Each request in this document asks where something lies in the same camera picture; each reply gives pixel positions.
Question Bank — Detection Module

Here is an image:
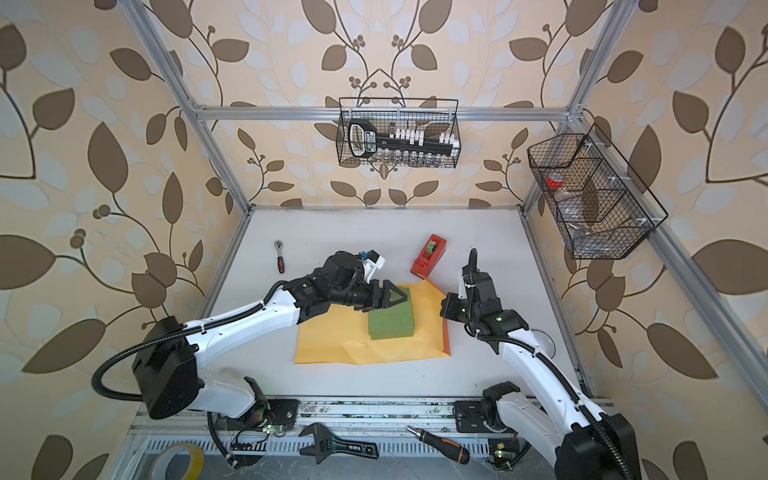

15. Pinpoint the grey tape roll on table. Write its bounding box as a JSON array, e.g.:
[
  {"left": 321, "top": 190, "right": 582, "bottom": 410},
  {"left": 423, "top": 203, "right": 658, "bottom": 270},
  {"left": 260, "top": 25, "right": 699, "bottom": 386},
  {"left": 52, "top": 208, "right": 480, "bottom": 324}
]
[{"left": 532, "top": 329, "right": 557, "bottom": 359}]

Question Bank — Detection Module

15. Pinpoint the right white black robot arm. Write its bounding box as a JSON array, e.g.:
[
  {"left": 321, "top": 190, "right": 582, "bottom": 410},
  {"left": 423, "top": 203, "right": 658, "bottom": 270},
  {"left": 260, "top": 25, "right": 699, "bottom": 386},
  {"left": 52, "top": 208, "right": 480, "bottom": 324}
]
[{"left": 441, "top": 265, "right": 642, "bottom": 479}]

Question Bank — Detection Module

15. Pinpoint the black socket set holder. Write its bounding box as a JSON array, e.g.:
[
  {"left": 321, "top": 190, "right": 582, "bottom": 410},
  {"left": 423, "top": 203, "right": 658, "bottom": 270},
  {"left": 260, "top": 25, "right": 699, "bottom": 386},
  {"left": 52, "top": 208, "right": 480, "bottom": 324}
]
[{"left": 346, "top": 120, "right": 461, "bottom": 158}]

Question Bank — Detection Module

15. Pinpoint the aluminium front rail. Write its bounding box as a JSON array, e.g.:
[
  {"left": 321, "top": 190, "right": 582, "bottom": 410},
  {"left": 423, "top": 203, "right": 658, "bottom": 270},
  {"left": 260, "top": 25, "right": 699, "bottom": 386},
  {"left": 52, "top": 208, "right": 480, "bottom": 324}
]
[{"left": 128, "top": 394, "right": 628, "bottom": 439}]

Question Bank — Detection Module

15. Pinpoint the yellow orange wrapping paper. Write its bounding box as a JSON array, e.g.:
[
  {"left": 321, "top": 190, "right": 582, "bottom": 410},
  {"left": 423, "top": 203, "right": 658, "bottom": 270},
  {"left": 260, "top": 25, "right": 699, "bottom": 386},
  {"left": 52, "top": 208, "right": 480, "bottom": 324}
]
[{"left": 295, "top": 280, "right": 450, "bottom": 365}]

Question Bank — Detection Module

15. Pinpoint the red tape dispenser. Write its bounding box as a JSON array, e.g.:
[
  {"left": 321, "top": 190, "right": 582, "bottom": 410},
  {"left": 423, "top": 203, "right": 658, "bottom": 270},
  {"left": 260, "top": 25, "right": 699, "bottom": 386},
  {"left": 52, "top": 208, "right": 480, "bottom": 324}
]
[{"left": 411, "top": 235, "right": 447, "bottom": 279}]

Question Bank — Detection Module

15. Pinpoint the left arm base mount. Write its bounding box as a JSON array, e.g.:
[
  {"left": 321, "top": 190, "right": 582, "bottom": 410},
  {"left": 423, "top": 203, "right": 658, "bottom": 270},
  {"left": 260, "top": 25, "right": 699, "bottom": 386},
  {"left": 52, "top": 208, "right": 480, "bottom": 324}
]
[{"left": 226, "top": 377, "right": 299, "bottom": 436}]

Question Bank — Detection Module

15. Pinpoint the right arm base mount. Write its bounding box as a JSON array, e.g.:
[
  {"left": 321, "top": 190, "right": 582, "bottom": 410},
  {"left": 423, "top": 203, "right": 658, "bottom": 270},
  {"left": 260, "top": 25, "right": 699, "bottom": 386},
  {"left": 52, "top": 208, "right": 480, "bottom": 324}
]
[{"left": 452, "top": 381, "right": 521, "bottom": 435}]

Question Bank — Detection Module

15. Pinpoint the black wire basket wall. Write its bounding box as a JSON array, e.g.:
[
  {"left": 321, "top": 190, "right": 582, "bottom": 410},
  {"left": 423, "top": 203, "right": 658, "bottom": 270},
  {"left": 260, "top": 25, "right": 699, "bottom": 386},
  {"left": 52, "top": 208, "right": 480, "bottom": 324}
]
[
  {"left": 527, "top": 124, "right": 668, "bottom": 260},
  {"left": 335, "top": 96, "right": 462, "bottom": 169}
]

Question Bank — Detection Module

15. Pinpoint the clear packing tape roll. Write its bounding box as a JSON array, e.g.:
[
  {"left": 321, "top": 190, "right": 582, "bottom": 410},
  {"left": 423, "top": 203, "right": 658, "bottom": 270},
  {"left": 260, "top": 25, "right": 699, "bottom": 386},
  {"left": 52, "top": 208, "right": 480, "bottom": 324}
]
[{"left": 146, "top": 442, "right": 206, "bottom": 480}]

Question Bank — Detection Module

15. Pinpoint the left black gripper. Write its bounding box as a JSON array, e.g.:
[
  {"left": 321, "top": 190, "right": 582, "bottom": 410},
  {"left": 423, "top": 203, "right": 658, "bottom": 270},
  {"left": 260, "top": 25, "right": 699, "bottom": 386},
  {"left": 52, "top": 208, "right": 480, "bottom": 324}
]
[{"left": 329, "top": 278, "right": 410, "bottom": 308}]

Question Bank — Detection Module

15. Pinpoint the black adjustable wrench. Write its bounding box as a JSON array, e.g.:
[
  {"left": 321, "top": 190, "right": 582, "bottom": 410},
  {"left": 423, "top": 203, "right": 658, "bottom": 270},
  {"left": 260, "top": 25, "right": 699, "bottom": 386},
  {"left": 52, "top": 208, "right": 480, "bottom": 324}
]
[{"left": 299, "top": 423, "right": 379, "bottom": 464}]

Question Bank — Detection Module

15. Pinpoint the black wire basket back wall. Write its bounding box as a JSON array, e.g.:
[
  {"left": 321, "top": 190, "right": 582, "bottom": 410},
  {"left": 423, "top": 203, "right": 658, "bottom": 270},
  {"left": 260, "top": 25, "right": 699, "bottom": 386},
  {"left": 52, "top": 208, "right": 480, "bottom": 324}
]
[{"left": 335, "top": 96, "right": 462, "bottom": 169}]

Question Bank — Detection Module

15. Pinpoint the small red-handled ratchet wrench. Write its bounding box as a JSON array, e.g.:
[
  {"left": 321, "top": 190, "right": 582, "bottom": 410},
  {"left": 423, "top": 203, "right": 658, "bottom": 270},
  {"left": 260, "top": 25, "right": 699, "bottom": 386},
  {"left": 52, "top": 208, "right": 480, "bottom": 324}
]
[{"left": 274, "top": 240, "right": 285, "bottom": 274}]

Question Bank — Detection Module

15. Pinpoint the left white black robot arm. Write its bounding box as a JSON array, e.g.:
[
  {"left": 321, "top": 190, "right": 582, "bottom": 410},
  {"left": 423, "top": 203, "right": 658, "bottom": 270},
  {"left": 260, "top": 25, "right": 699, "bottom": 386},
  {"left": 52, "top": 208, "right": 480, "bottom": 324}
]
[{"left": 91, "top": 251, "right": 409, "bottom": 422}]

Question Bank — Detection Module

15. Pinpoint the green gift box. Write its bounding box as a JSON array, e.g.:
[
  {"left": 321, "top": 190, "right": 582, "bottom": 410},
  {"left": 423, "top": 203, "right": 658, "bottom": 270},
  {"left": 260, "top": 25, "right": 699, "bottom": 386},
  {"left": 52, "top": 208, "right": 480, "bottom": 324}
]
[{"left": 368, "top": 287, "right": 415, "bottom": 340}]

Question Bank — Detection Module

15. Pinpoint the black wire basket right wall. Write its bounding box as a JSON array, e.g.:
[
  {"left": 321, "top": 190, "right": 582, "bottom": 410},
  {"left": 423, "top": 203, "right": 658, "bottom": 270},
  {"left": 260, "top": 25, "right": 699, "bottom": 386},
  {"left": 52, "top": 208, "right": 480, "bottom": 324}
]
[{"left": 527, "top": 124, "right": 668, "bottom": 260}]

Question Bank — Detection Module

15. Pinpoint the black orange screwdriver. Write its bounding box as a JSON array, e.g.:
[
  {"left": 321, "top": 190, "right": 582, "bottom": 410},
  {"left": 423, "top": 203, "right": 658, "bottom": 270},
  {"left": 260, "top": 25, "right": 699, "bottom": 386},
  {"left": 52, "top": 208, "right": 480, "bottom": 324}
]
[{"left": 406, "top": 426, "right": 471, "bottom": 465}]

